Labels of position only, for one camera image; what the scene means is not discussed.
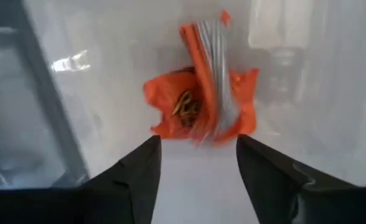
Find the clear plastic bin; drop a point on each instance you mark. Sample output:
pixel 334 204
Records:
pixel 294 93

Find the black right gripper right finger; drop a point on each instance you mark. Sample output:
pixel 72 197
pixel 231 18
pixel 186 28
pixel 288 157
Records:
pixel 272 186

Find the black aluminium table frame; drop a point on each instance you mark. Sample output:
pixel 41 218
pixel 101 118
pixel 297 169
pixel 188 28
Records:
pixel 46 93

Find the orange Reese's candy pack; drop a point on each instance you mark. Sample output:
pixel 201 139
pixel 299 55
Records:
pixel 167 99
pixel 217 62

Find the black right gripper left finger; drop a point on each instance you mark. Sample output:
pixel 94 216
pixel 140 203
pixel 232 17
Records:
pixel 133 186

